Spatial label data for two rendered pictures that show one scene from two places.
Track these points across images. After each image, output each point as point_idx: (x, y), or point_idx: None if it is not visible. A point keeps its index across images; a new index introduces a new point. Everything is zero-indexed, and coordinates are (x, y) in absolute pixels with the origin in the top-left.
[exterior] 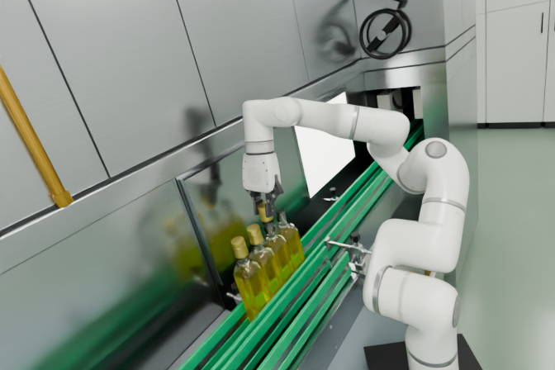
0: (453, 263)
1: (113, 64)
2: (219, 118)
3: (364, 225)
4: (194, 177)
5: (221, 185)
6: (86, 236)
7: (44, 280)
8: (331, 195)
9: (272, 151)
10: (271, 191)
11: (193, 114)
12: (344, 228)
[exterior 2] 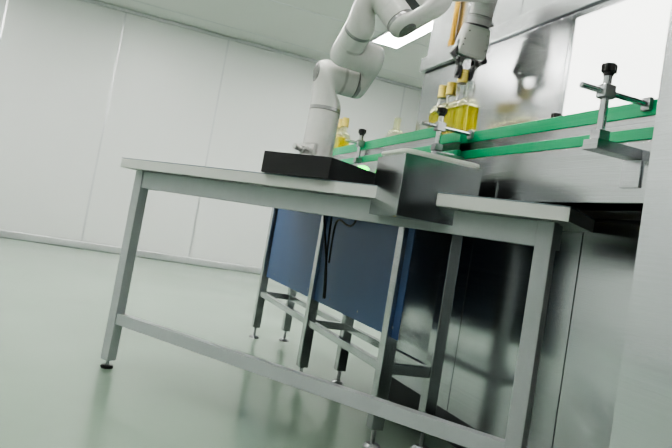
0: (330, 52)
1: None
2: (524, 10)
3: (510, 157)
4: None
5: (493, 63)
6: (451, 68)
7: (437, 81)
8: None
9: (468, 22)
10: (460, 55)
11: (511, 5)
12: (496, 142)
